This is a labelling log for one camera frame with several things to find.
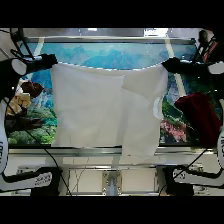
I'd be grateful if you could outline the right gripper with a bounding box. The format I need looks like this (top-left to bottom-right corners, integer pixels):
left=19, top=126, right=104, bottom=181
left=161, top=57, right=184, bottom=75

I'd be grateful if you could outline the dark garment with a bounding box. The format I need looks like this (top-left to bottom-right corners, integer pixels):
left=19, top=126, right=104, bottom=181
left=4, top=112, right=44, bottom=133

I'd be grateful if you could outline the brown garment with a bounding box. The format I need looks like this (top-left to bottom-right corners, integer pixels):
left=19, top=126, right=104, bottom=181
left=20, top=80, right=45, bottom=99

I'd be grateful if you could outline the black cable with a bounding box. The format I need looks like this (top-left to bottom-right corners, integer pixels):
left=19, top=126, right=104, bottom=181
left=157, top=148, right=209, bottom=197
left=19, top=124, right=73, bottom=197
left=9, top=28, right=36, bottom=61

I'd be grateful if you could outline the cream garment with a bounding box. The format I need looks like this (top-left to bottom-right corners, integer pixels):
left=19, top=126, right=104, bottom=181
left=5, top=92, right=32, bottom=117

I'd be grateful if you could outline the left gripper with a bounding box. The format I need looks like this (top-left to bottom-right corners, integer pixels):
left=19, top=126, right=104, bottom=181
left=40, top=53, right=59, bottom=71

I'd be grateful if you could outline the red garment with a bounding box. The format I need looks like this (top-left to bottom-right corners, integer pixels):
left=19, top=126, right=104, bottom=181
left=174, top=92, right=223, bottom=148

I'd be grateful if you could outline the white T-shirt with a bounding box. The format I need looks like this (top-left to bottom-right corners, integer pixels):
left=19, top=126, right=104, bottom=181
left=50, top=62, right=170, bottom=165

